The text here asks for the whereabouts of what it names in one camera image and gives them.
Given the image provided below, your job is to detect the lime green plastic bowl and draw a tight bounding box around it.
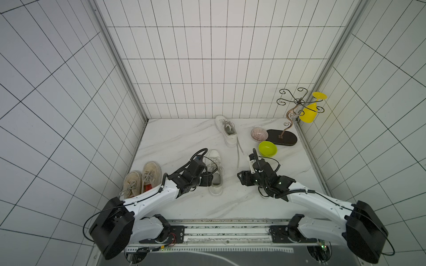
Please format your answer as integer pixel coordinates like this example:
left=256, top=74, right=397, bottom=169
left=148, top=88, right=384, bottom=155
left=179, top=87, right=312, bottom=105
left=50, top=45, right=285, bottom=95
left=258, top=141, right=278, bottom=157

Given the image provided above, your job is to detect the black oval stand base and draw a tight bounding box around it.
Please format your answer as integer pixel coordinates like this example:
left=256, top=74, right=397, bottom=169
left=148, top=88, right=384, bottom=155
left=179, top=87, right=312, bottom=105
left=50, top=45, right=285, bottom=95
left=266, top=129, right=297, bottom=146

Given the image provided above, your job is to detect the white sneaker with laces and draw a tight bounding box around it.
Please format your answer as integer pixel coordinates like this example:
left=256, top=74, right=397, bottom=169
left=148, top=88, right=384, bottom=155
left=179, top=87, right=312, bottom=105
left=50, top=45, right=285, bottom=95
left=214, top=115, right=244, bottom=170

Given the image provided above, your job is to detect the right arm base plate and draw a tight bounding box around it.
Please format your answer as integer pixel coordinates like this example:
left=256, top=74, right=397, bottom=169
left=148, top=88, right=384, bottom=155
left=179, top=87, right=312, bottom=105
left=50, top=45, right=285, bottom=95
left=268, top=226, right=318, bottom=244

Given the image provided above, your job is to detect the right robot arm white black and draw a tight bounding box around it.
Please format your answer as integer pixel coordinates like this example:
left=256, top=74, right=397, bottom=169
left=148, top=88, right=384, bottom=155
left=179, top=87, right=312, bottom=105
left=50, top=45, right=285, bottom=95
left=237, top=152, right=388, bottom=264

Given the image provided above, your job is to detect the aluminium rail frame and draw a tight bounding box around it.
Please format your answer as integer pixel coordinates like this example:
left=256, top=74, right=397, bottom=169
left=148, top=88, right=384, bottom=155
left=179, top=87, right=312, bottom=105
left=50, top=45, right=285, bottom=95
left=122, top=219, right=339, bottom=257

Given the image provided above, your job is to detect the beige shoe near wall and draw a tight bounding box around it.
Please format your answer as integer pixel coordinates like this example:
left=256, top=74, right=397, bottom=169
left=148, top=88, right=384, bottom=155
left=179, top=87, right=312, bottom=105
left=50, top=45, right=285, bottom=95
left=120, top=171, right=142, bottom=199

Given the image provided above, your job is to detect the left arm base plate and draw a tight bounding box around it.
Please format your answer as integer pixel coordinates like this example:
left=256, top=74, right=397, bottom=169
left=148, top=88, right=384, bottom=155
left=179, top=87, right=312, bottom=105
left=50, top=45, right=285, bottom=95
left=139, top=226, right=185, bottom=246

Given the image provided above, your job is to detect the curly metal cup stand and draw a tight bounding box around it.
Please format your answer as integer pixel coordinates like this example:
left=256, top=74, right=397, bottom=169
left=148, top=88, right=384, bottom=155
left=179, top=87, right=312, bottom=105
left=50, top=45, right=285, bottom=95
left=277, top=87, right=314, bottom=131

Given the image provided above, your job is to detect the pink marbled bowl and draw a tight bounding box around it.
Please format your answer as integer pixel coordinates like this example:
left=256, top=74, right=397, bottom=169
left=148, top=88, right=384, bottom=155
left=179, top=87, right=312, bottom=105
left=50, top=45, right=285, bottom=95
left=251, top=127, right=268, bottom=143

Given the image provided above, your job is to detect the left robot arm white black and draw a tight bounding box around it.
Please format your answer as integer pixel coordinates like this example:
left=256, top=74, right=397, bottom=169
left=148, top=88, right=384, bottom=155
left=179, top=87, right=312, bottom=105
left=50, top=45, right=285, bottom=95
left=84, top=148, right=219, bottom=260

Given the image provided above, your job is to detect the yellow plastic goblet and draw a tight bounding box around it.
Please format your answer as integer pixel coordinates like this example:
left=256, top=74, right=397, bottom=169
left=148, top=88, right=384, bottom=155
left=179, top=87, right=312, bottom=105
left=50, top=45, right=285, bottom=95
left=299, top=92, right=327, bottom=123

